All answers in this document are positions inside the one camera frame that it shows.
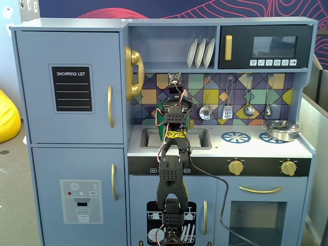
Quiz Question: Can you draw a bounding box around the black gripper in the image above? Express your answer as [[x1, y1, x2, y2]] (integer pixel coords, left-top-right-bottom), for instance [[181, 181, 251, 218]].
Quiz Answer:
[[168, 84, 187, 101]]

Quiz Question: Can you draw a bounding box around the green pitcher recipient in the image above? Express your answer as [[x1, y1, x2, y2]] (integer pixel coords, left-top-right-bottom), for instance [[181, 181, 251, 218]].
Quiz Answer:
[[156, 100, 195, 144]]

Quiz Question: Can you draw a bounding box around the steel pot with lid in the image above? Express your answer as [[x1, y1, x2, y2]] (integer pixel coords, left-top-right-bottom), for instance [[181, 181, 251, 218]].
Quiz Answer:
[[262, 119, 303, 142]]

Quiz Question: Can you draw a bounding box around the metal skimmer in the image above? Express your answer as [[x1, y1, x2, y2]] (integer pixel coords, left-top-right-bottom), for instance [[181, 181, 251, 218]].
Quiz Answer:
[[199, 74, 214, 120]]

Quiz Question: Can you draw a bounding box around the white plate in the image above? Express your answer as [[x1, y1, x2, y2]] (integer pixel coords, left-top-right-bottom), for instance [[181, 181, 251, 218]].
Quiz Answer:
[[186, 38, 198, 69], [194, 38, 207, 69], [203, 37, 216, 69]]

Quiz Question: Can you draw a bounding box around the gold toy phone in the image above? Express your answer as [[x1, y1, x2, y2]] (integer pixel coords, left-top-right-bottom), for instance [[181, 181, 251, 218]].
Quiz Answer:
[[124, 45, 146, 101]]

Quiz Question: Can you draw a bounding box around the metal slotted spatula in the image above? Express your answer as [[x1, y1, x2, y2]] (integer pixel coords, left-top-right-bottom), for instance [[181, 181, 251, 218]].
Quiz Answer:
[[222, 74, 234, 120]]

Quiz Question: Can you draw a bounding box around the metal ladle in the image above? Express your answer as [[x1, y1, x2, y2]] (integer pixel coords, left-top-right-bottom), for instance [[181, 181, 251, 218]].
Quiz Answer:
[[243, 73, 255, 117]]

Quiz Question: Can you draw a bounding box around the metal spoon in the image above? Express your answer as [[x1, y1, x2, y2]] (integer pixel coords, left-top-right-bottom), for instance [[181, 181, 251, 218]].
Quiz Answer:
[[264, 73, 275, 118]]

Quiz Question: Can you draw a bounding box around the gold stove knob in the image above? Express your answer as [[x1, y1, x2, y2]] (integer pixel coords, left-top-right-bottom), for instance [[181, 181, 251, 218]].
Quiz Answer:
[[228, 159, 244, 176], [280, 160, 298, 177]]

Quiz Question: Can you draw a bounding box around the blue toy kitchen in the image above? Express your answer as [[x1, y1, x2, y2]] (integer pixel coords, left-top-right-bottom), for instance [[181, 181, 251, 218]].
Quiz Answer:
[[10, 17, 318, 246]]

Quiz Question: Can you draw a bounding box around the yellow bean bag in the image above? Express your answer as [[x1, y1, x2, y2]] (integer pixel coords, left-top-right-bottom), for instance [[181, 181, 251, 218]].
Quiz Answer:
[[0, 89, 22, 144]]

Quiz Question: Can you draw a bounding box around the small camera circuit board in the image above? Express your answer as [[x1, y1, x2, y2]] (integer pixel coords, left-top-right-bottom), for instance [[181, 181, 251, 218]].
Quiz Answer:
[[168, 72, 183, 86]]

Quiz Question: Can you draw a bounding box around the gold microwave handle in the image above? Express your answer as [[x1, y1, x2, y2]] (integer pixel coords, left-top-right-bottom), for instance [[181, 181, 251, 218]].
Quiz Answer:
[[224, 35, 233, 62]]

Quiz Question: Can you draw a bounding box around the gold fridge handle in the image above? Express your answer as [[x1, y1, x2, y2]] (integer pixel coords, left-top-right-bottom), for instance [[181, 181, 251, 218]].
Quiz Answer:
[[107, 85, 115, 129]]

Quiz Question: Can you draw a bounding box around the gold freezer handle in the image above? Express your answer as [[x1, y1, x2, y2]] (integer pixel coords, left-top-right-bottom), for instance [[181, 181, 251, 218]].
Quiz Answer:
[[111, 163, 119, 201]]

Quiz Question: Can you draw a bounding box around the black cable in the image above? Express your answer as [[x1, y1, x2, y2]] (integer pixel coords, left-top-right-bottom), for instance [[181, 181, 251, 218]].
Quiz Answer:
[[188, 151, 254, 246]]

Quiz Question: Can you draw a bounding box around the gold dishwasher handle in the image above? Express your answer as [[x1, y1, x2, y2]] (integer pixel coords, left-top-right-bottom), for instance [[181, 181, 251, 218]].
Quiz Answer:
[[203, 200, 209, 236]]

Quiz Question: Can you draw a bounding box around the gold oven handle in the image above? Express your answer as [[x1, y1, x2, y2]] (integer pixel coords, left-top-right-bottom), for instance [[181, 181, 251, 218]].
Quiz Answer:
[[239, 186, 283, 194]]

